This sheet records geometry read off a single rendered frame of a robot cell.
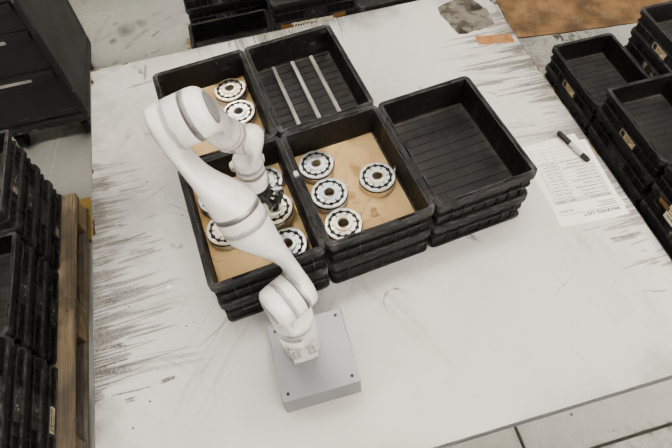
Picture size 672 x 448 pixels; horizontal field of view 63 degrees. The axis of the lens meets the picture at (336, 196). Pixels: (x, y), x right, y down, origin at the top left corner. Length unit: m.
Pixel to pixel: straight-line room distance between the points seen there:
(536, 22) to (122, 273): 2.66
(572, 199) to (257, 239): 1.09
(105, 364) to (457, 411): 0.92
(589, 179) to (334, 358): 0.98
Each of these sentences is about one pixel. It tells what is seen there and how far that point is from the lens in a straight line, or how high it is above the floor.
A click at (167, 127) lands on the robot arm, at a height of 1.47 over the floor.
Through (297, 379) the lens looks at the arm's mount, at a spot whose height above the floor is 0.79.
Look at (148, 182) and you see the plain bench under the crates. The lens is 1.89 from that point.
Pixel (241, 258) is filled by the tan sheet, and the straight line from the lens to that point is 1.50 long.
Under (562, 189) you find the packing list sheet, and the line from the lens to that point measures 1.82.
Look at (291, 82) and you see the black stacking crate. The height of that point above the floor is 0.83.
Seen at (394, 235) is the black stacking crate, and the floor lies 0.85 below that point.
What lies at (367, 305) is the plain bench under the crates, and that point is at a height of 0.70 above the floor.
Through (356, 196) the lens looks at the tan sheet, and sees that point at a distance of 1.56.
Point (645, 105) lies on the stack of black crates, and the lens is 2.64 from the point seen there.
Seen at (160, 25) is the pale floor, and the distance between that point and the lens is 3.65.
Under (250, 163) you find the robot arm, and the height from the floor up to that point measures 1.14.
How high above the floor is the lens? 2.12
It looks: 56 degrees down
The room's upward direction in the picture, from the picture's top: 5 degrees counter-clockwise
